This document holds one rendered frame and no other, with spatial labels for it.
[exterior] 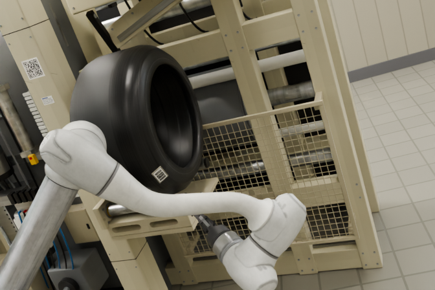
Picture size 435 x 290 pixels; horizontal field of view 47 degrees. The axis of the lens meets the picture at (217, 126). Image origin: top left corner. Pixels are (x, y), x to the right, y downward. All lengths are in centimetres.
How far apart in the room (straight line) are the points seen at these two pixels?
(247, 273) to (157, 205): 31
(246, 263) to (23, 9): 118
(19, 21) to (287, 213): 117
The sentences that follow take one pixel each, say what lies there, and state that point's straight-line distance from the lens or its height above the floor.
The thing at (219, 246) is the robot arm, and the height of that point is 93.
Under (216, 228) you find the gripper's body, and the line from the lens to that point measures 151.
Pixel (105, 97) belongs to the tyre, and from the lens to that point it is 171.
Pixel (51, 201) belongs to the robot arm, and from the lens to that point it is 146.
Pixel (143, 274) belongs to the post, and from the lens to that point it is 228.
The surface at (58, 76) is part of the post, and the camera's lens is 199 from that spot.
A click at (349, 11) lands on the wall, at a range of 518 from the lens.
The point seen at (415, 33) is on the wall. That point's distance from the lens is 536.
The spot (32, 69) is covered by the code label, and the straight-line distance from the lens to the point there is 199.
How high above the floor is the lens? 171
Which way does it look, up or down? 19 degrees down
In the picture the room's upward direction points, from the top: 19 degrees counter-clockwise
